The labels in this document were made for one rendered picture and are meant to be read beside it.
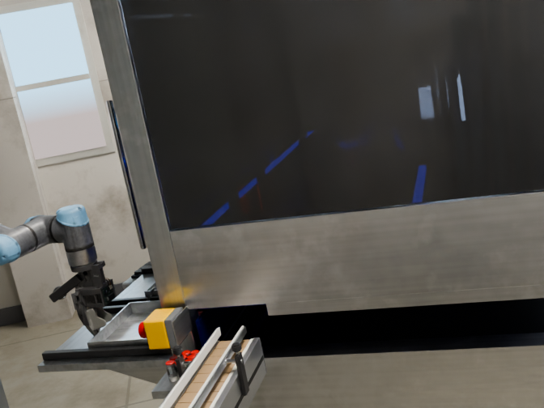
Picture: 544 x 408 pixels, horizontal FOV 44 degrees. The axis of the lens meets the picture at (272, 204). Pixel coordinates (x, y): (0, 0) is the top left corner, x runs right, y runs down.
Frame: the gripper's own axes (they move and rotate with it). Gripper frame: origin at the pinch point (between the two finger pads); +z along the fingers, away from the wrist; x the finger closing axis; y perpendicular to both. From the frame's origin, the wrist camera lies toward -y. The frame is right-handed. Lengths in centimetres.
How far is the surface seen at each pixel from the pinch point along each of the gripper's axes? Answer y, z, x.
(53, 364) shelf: -7.3, 3.6, -10.6
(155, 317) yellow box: 30.0, -11.8, -19.7
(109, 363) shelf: 9.5, 3.8, -10.9
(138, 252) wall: -128, 60, 266
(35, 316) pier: -191, 85, 220
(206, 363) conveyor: 41.7, -1.8, -23.2
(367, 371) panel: 75, 7, -12
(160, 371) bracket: 18.4, 10.9, -2.4
